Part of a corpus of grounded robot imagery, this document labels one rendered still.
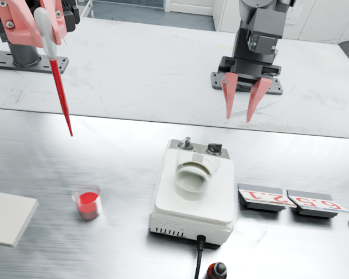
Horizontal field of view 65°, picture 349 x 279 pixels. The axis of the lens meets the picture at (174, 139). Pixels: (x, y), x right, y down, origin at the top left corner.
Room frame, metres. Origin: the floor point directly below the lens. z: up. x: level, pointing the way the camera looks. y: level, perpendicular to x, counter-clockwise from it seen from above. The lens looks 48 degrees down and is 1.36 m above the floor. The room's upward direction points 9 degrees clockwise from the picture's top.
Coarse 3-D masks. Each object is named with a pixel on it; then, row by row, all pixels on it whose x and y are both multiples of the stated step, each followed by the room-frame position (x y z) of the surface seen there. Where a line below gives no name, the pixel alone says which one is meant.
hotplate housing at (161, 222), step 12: (168, 144) 0.36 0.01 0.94; (156, 192) 0.23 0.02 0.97; (156, 216) 0.19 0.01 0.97; (168, 216) 0.20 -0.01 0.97; (180, 216) 0.20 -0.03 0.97; (156, 228) 0.19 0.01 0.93; (168, 228) 0.19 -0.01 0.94; (180, 228) 0.19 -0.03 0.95; (192, 228) 0.19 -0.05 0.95; (204, 228) 0.19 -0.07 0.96; (216, 228) 0.19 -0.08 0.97; (228, 228) 0.19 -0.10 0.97; (204, 240) 0.18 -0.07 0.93; (216, 240) 0.19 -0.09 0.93
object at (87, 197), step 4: (88, 192) 0.24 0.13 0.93; (92, 192) 0.24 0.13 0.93; (80, 196) 0.23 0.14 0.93; (84, 196) 0.23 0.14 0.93; (88, 196) 0.23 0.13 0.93; (92, 196) 0.23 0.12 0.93; (96, 196) 0.23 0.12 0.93; (80, 200) 0.22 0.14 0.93; (84, 200) 0.22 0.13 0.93; (88, 200) 0.22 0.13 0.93; (92, 200) 0.22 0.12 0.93
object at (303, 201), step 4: (296, 200) 0.29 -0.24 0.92; (300, 200) 0.29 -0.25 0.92; (304, 200) 0.30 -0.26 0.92; (308, 200) 0.30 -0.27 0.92; (312, 200) 0.30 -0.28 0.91; (316, 200) 0.30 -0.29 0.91; (320, 200) 0.31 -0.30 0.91; (304, 204) 0.28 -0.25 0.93; (308, 204) 0.28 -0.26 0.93; (312, 204) 0.28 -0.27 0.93; (316, 204) 0.29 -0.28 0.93; (320, 204) 0.29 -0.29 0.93; (324, 204) 0.29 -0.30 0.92; (328, 204) 0.29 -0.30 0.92; (332, 204) 0.30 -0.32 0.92; (336, 204) 0.30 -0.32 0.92; (332, 208) 0.28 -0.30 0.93; (336, 208) 0.28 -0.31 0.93; (340, 208) 0.28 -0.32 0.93
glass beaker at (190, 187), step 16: (192, 144) 0.27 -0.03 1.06; (208, 144) 0.27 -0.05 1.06; (176, 160) 0.24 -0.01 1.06; (192, 160) 0.27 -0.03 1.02; (208, 160) 0.26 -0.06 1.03; (176, 176) 0.23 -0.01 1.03; (192, 176) 0.21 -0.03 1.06; (208, 176) 0.21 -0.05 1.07; (176, 192) 0.22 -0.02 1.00; (192, 192) 0.21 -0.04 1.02; (208, 192) 0.23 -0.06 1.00
